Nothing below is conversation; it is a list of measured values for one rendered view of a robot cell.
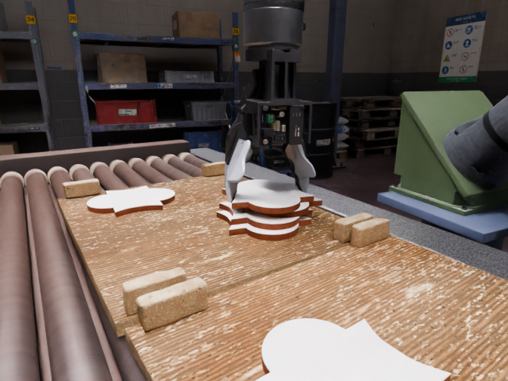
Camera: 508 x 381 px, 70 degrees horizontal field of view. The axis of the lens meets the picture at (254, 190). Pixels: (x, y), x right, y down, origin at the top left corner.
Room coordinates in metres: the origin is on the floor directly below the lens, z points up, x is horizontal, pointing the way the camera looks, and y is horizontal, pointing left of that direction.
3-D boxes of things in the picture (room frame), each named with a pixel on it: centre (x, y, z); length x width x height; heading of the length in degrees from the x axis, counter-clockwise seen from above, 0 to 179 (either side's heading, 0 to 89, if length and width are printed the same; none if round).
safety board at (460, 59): (5.49, -2.93, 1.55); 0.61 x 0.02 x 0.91; 25
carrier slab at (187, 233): (0.53, 0.09, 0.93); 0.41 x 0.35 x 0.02; 34
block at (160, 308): (0.27, 0.07, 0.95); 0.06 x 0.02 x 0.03; 125
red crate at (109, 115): (4.42, 1.54, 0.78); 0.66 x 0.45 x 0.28; 115
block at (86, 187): (0.62, 0.31, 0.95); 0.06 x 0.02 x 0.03; 124
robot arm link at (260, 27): (0.50, -0.03, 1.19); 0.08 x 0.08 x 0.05
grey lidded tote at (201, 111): (4.80, 0.64, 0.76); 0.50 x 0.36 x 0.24; 121
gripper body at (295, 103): (0.49, -0.03, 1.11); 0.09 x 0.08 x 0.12; 16
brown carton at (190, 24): (4.77, 0.71, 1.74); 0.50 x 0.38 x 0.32; 115
